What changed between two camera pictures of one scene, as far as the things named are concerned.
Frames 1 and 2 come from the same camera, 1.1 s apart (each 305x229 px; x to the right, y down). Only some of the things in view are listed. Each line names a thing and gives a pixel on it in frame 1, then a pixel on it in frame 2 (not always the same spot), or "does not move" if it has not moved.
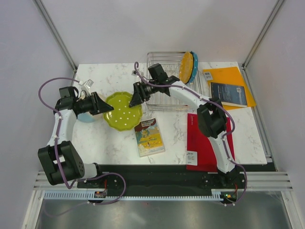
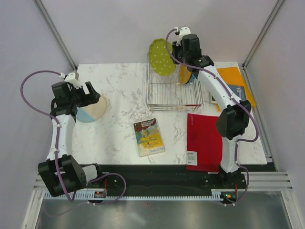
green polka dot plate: x=123 y=118 → x=161 y=62
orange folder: x=232 y=76 does not move
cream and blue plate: x=88 y=118 does not move
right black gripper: x=136 y=99 → x=174 y=49
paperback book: x=149 y=140 does not move
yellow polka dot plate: x=186 y=67 does not move
